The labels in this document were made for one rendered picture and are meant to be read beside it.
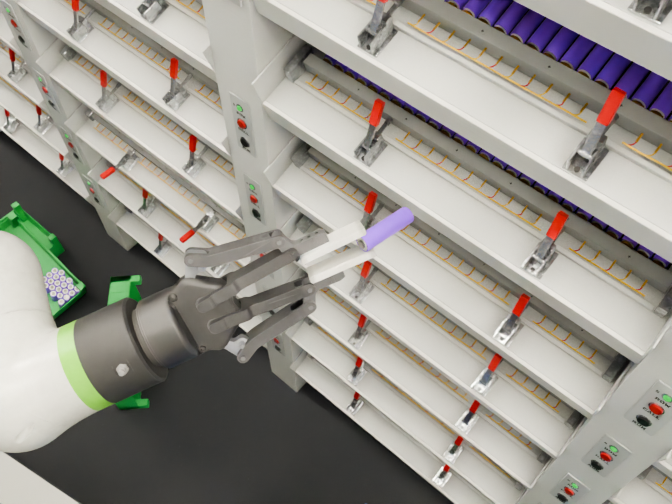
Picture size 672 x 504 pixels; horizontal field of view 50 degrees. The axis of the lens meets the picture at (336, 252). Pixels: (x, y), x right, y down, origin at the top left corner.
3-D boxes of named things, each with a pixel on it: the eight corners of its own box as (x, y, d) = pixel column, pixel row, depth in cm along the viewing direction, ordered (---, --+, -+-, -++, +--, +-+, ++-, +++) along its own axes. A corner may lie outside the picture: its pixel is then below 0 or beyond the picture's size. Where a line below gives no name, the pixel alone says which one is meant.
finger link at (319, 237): (282, 258, 73) (269, 233, 72) (327, 237, 73) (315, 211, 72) (283, 264, 72) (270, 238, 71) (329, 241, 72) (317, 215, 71)
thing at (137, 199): (266, 318, 177) (249, 304, 164) (104, 188, 198) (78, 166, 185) (318, 254, 180) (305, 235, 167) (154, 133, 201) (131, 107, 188)
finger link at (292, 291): (206, 323, 71) (211, 335, 72) (314, 285, 72) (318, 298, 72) (206, 307, 75) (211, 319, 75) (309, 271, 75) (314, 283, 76)
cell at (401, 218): (413, 225, 75) (366, 256, 72) (401, 216, 76) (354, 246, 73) (414, 212, 73) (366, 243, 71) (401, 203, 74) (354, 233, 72)
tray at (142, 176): (259, 278, 161) (245, 265, 152) (83, 141, 182) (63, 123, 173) (316, 209, 164) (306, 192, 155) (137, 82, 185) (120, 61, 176)
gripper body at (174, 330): (134, 287, 75) (216, 249, 75) (172, 352, 78) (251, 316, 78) (125, 317, 68) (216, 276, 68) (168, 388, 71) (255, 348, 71)
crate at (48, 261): (86, 292, 215) (86, 285, 208) (30, 339, 207) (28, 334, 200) (15, 220, 216) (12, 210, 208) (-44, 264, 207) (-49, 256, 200)
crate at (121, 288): (119, 410, 196) (149, 408, 197) (98, 381, 179) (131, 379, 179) (128, 311, 212) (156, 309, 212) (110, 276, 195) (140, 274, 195)
